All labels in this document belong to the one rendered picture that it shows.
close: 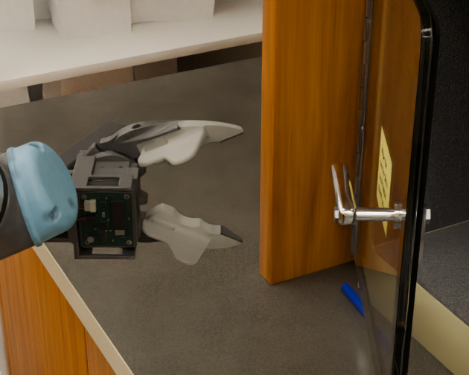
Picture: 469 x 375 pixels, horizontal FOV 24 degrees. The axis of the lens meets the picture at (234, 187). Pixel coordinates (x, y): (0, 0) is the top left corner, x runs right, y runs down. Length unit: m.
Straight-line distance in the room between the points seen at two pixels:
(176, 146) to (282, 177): 0.32
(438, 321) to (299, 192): 0.22
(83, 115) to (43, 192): 0.93
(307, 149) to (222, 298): 0.20
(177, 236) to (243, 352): 0.25
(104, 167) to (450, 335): 0.43
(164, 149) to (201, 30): 1.19
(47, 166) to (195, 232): 0.21
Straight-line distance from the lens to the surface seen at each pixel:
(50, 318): 1.60
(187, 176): 1.53
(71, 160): 0.98
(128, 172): 0.93
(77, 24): 2.08
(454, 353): 1.17
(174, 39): 2.07
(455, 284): 1.19
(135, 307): 1.26
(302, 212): 1.27
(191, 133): 0.94
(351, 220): 0.92
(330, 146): 1.25
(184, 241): 0.98
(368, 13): 1.13
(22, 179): 0.81
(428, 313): 1.19
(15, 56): 2.03
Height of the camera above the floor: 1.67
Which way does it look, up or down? 29 degrees down
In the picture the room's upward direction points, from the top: straight up
